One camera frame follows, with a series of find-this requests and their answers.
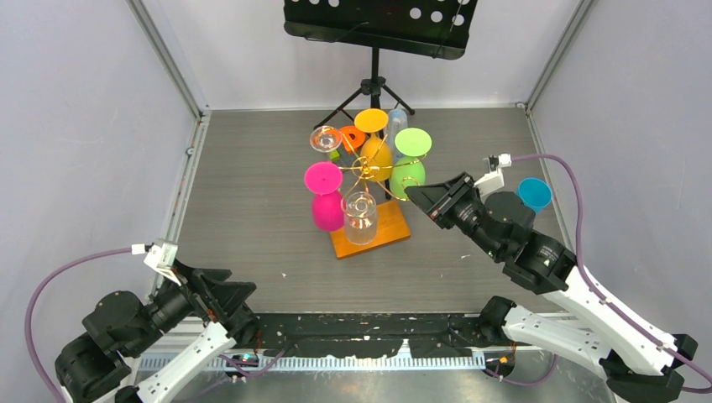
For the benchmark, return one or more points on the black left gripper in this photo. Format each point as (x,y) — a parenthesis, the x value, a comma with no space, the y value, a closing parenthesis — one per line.
(226,295)

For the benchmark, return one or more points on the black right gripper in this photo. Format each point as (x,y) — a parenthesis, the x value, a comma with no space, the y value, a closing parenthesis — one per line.
(439,200)

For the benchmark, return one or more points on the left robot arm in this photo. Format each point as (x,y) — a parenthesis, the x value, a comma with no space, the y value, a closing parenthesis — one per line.
(121,326)

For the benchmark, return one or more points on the gold wire wine glass rack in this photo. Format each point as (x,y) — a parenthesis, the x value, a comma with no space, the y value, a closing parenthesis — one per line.
(392,226)

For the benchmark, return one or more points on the orange wine glass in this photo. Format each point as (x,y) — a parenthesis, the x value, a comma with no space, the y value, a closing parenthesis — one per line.
(375,159)

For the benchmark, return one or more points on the black music stand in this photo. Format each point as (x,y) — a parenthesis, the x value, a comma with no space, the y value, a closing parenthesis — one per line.
(436,29)

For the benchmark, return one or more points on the clear wine glass front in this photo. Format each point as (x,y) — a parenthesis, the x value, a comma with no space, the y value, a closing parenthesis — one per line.
(360,217)

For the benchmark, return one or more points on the orange ring toy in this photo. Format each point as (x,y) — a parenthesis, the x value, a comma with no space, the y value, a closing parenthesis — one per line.
(352,139)

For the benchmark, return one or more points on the clear wine glass back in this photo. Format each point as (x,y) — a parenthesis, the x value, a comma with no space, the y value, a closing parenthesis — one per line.
(325,139)

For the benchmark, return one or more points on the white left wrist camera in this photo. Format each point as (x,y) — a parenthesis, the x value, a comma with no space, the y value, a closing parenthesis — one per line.
(161,258)

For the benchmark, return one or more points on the clear wine glass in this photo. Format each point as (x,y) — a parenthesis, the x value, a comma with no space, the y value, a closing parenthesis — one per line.
(360,217)
(325,139)

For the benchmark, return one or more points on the pink wine glass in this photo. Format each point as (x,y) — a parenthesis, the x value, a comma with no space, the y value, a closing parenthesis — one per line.
(323,180)

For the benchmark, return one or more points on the blue wine glass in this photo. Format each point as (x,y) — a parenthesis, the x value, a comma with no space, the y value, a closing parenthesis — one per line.
(535,194)

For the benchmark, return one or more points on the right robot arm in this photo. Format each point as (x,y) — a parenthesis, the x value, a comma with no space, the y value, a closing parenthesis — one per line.
(637,361)

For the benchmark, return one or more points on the green wine glass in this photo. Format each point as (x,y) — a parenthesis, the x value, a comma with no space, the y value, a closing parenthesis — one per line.
(412,144)

